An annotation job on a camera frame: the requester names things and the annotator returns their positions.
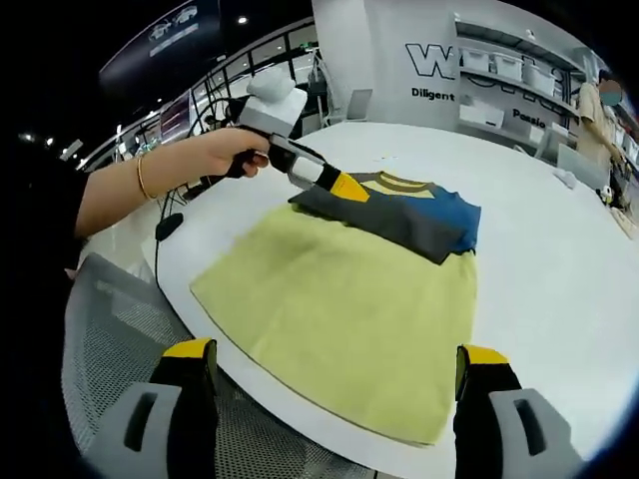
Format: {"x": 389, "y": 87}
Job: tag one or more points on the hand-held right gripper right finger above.
{"x": 479, "y": 409}

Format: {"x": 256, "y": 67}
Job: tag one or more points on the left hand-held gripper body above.
{"x": 272, "y": 107}

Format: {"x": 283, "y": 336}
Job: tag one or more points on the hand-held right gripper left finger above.
{"x": 190, "y": 399}

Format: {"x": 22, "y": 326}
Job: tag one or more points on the yellow blue black garment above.
{"x": 339, "y": 309}

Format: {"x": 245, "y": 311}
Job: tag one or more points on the person's left hand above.
{"x": 222, "y": 149}

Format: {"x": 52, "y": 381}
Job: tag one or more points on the white metal rack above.
{"x": 324, "y": 90}

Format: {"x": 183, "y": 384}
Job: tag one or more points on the grey mesh office chair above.
{"x": 130, "y": 349}

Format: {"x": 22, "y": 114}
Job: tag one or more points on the grey chair back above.
{"x": 579, "y": 167}
{"x": 359, "y": 105}

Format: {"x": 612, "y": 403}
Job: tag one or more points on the large display screen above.
{"x": 175, "y": 117}

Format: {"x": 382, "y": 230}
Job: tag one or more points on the dark hanging car banner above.
{"x": 165, "y": 35}

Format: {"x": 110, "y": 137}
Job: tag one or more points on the white shelf unit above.
{"x": 514, "y": 75}

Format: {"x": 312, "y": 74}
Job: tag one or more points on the row of white storage boxes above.
{"x": 514, "y": 70}

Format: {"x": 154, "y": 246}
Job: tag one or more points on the beige cloth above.
{"x": 623, "y": 220}

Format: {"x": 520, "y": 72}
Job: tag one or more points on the small white cloth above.
{"x": 565, "y": 178}

